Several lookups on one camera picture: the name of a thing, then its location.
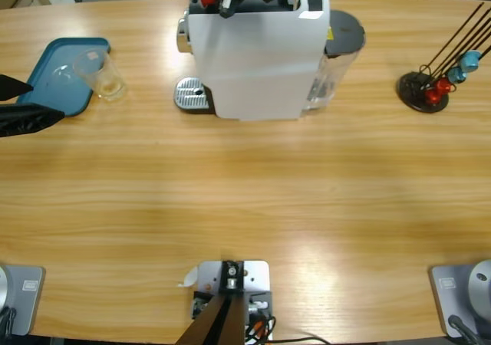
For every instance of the clear water tank dark lid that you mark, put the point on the clear water tank dark lid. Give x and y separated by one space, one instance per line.
345 30

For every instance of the blue plastic tray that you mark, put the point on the blue plastic tray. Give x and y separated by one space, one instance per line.
57 51

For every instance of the clear drinking glass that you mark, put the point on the clear drinking glass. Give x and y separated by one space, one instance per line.
109 86

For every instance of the white capsule coffee machine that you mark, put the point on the white capsule coffee machine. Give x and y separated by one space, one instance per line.
253 65

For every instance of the blue coffee capsule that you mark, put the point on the blue coffee capsule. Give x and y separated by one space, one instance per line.
470 61
456 75

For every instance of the white camera mounting block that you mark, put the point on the white camera mounting block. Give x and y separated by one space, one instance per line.
257 272

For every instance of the black capsule holder with rods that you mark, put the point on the black capsule holder with rods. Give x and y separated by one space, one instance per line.
412 86

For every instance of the white tape tab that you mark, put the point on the white tape tab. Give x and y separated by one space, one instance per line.
190 278

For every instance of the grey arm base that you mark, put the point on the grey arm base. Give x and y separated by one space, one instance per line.
445 303
27 303

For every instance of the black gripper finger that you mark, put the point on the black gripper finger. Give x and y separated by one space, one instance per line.
13 87
27 119

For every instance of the dark camera post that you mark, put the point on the dark camera post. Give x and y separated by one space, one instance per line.
230 283

